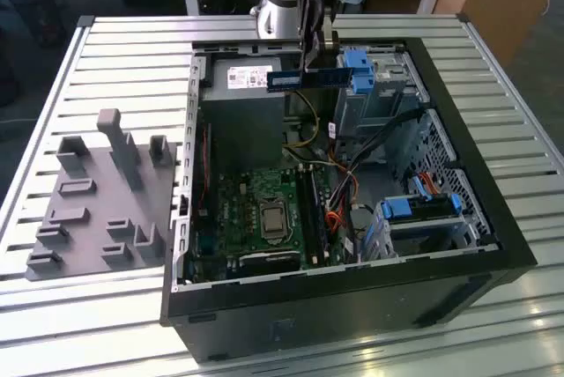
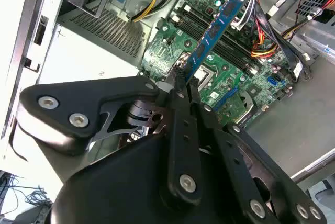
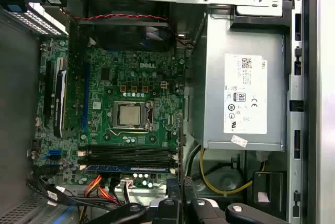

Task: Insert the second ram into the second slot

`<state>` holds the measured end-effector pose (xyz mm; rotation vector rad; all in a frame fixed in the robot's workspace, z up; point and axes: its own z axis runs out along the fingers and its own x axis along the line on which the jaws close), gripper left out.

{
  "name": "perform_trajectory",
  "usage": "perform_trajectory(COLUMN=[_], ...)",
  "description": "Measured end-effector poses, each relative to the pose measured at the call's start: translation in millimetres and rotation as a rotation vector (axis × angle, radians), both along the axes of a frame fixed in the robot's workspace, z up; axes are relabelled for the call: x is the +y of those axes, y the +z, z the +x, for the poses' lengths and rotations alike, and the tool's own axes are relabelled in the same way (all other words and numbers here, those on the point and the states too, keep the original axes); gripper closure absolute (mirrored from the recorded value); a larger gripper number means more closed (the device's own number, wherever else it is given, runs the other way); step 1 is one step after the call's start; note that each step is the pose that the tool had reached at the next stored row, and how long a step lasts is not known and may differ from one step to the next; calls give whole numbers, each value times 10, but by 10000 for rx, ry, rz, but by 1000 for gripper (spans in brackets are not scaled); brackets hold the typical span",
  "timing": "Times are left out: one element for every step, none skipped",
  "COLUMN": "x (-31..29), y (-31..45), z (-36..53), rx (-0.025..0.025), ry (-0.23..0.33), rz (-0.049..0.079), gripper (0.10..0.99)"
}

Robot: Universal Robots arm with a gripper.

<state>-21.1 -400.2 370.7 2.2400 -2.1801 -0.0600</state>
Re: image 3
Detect blue expansion slot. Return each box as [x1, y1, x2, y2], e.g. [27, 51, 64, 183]
[81, 61, 91, 132]

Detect silver CPU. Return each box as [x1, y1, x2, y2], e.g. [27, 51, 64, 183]
[118, 104, 143, 127]

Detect red black twisted wire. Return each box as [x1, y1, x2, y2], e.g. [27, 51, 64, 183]
[59, 8, 168, 22]

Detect RAM stick with blue label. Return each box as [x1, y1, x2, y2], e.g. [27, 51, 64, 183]
[85, 165, 171, 174]

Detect yellow wire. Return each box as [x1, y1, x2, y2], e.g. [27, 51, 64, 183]
[200, 148, 266, 196]

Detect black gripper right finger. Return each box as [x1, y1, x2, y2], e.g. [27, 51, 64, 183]
[190, 199, 288, 224]

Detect blue SATA port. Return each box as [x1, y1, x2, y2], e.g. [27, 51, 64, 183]
[48, 149, 63, 160]

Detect black case fan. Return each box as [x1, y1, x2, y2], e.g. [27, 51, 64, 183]
[78, 0, 176, 52]

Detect perforated metal slot panel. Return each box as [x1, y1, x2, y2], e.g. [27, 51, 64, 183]
[0, 4, 69, 36]

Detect black expansion slot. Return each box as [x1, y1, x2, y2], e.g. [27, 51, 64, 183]
[43, 60, 53, 127]

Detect black graphics card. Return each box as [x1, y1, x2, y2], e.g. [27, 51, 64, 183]
[52, 69, 69, 138]

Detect green motherboard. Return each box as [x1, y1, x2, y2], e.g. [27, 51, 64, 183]
[35, 37, 188, 191]

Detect orange and red wires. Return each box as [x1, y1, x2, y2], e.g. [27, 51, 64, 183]
[83, 174, 124, 206]

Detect metal wire locking lever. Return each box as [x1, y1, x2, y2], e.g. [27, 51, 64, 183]
[108, 126, 147, 138]

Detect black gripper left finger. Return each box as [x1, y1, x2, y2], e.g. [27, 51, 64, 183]
[108, 199, 182, 224]

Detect black RAM slot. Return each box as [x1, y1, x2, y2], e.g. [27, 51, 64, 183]
[78, 157, 177, 165]
[78, 150, 177, 158]
[78, 144, 177, 152]

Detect black and silver PC case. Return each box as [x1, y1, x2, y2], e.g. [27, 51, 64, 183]
[0, 0, 335, 224]

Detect silver power supply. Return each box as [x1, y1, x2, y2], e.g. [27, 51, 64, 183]
[201, 12, 287, 153]

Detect metal disk bay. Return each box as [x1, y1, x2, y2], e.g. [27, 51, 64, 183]
[0, 192, 87, 224]

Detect black cable bundle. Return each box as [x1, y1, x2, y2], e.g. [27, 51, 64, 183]
[26, 176, 124, 210]

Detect metal CPU socket cover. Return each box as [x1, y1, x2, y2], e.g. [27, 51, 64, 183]
[113, 100, 155, 133]

